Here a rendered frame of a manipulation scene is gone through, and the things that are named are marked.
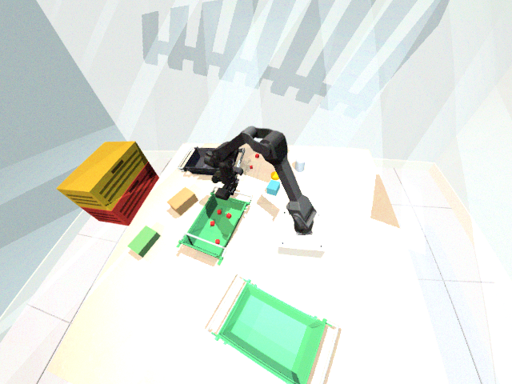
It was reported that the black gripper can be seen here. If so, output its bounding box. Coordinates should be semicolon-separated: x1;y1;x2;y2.
214;166;244;200

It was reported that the light blue cube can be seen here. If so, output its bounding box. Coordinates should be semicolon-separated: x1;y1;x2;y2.
266;180;280;196

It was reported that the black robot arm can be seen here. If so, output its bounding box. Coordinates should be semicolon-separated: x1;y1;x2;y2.
204;126;318;235

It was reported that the light grey cylinder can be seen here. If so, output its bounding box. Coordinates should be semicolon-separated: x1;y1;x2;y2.
295;157;306;172

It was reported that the tan cardboard box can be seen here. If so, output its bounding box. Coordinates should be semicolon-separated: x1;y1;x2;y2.
168;187;198;216

